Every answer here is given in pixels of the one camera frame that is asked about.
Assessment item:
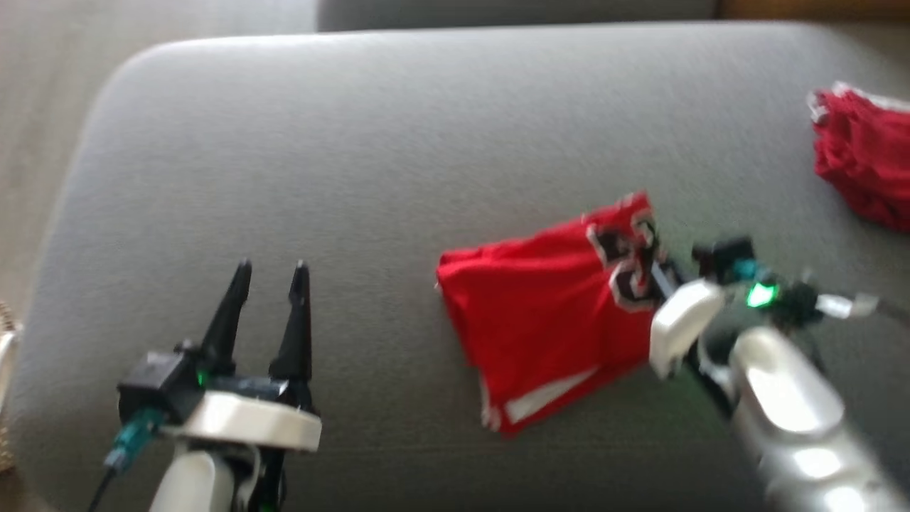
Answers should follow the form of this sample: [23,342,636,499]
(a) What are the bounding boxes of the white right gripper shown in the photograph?
[642,245,727,381]

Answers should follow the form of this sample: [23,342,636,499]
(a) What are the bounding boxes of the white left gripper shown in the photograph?
[162,259,323,454]

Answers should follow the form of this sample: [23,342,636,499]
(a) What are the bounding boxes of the red white basketball jersey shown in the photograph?
[434,190,674,437]

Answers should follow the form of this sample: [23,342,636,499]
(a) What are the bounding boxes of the red shorts with white stripe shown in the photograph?
[806,81,910,233]

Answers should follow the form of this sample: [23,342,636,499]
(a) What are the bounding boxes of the grey sofa seat cushion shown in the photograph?
[10,21,910,512]

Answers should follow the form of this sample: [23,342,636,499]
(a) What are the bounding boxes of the cream perforated laundry basket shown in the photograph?
[0,302,23,474]

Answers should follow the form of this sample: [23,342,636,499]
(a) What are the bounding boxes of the grey sofa back cushion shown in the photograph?
[316,0,719,33]

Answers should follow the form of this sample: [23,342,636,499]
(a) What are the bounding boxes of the yellow sofa cushion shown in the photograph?
[714,0,910,21]

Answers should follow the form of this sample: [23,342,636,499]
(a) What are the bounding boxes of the white cable label tag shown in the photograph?
[815,292,880,320]

